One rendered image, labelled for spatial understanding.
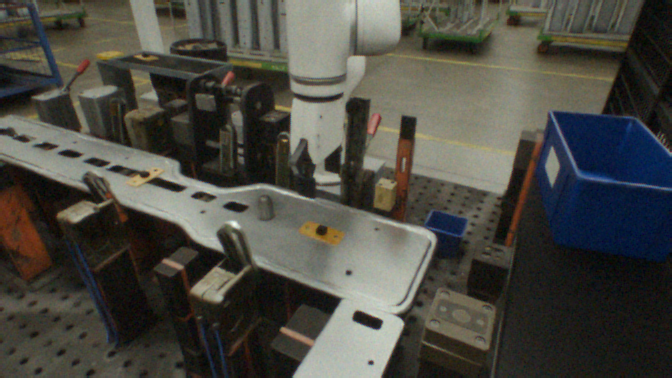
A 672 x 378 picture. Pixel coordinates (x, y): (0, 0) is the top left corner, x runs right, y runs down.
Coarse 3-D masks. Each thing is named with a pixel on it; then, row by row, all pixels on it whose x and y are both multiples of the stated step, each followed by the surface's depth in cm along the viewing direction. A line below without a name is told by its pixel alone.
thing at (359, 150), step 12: (348, 108) 72; (360, 108) 74; (348, 120) 76; (360, 120) 76; (348, 132) 77; (360, 132) 76; (348, 144) 78; (360, 144) 76; (348, 156) 79; (360, 156) 77; (348, 168) 81; (360, 168) 79
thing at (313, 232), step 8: (304, 224) 75; (312, 224) 75; (304, 232) 73; (312, 232) 73; (320, 232) 72; (328, 232) 73; (336, 232) 73; (344, 232) 73; (320, 240) 72; (328, 240) 71; (336, 240) 71
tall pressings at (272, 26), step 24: (192, 0) 482; (216, 0) 522; (240, 0) 484; (264, 0) 472; (192, 24) 498; (216, 24) 538; (240, 24) 498; (264, 24) 487; (264, 48) 501; (288, 48) 487
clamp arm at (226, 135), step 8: (224, 128) 91; (232, 128) 91; (224, 136) 91; (232, 136) 91; (224, 144) 93; (232, 144) 92; (224, 152) 93; (232, 152) 92; (224, 160) 94; (232, 160) 93; (224, 168) 94; (232, 168) 94
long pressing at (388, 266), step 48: (0, 144) 106; (96, 144) 106; (144, 192) 86; (192, 192) 86; (240, 192) 86; (288, 192) 85; (192, 240) 73; (288, 240) 72; (384, 240) 72; (432, 240) 72; (336, 288) 62; (384, 288) 62
